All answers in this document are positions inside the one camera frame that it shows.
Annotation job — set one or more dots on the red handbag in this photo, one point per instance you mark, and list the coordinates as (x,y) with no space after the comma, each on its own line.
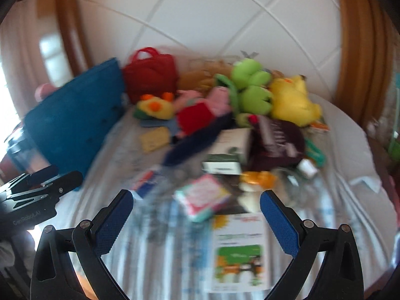
(150,75)

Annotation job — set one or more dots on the long white green box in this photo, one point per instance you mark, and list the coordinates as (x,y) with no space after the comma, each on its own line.
(239,256)

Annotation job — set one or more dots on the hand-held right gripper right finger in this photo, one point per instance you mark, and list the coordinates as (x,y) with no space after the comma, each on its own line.
(281,225)

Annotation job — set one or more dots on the maroon knit hat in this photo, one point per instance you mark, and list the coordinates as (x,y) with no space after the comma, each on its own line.
(278,143)

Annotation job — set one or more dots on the yellow green duck plush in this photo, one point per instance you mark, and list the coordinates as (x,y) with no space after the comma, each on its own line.
(154,106)

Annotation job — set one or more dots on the blue plastic hanger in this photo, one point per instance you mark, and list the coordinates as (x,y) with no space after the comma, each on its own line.
(156,125)

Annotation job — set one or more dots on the white box green base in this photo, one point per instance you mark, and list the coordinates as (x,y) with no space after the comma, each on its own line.
(228,150)

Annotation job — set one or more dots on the pink patterned cloth book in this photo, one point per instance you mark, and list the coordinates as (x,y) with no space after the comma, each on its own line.
(203,197)

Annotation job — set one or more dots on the teal plastic toy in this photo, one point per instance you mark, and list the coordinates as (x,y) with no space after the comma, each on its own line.
(315,153)

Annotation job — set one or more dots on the small pink pig plush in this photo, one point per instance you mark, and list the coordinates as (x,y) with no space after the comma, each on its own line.
(187,98)

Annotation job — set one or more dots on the pink starfish plush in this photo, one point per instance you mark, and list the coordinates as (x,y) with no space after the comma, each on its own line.
(45,90)

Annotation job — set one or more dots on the glass jar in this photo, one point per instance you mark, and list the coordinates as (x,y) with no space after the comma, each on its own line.
(297,178)

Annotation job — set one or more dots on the pig plush red dress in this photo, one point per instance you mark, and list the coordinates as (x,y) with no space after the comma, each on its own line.
(197,118)

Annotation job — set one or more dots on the green frog plush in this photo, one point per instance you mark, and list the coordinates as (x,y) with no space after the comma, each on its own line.
(253,84)

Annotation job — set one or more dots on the blue plastic storage crate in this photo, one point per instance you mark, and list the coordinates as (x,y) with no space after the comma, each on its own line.
(75,115)

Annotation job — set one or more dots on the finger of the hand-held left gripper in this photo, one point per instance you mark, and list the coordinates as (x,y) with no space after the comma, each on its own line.
(53,189)
(40,175)

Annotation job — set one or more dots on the striped white table cloth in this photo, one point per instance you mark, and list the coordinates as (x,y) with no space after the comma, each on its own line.
(150,256)

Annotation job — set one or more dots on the green fabric pouch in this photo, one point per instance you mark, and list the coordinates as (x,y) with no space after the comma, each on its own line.
(228,90)

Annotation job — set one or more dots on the blue card pack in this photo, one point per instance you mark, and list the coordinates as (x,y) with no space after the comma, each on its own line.
(147,184)

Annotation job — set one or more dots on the brown capybara plush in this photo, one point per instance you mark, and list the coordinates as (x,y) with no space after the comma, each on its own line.
(200,79)

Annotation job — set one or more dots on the yellow mouse plush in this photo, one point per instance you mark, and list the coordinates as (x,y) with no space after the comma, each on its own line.
(292,100)

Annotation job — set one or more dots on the dark blue fuzzy cloth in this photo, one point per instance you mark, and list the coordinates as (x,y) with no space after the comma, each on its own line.
(193,143)

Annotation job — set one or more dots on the yellow sticky note pad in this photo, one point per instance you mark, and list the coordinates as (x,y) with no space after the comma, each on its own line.
(154,139)

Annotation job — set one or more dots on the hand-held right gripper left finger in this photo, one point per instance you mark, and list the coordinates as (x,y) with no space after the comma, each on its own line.
(111,225)

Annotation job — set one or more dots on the white wall outlet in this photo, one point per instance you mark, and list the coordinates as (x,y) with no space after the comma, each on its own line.
(203,62)

